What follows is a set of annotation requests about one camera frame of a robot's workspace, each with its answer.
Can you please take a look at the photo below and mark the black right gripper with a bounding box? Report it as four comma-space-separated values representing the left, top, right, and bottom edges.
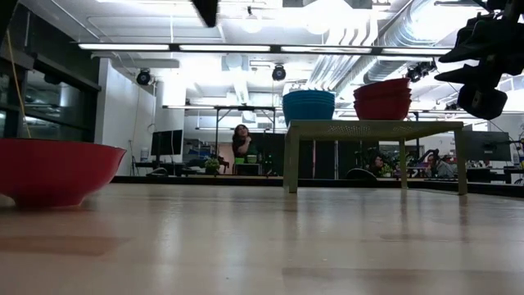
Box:
434, 10, 524, 120

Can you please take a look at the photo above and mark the ceiling light bar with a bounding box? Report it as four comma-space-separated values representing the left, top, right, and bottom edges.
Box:
77, 42, 451, 57

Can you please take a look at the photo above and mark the round pendant lamp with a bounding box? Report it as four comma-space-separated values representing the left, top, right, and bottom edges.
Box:
305, 7, 333, 36
241, 11, 263, 34

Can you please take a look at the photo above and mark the black ceiling spotlight cluster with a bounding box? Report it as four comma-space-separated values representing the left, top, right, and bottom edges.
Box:
406, 60, 436, 83

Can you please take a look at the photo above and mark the black computer monitor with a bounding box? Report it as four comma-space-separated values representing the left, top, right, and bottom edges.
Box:
170, 129, 184, 156
464, 130, 513, 161
150, 130, 173, 157

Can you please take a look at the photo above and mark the person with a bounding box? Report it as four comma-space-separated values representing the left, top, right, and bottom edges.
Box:
232, 124, 258, 165
425, 153, 455, 179
368, 153, 388, 178

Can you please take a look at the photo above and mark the green perforated metal shelf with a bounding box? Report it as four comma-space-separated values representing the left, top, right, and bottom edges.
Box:
282, 120, 468, 196

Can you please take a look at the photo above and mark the small green potted plant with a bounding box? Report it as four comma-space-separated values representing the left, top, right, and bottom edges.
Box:
204, 157, 222, 176

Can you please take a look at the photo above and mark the black chair back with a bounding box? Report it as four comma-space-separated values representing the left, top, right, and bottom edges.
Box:
346, 167, 377, 181

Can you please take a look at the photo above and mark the black metal table frame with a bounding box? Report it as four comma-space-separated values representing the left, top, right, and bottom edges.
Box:
112, 175, 524, 198

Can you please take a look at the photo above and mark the yellow cable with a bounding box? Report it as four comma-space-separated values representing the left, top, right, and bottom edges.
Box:
6, 28, 32, 140

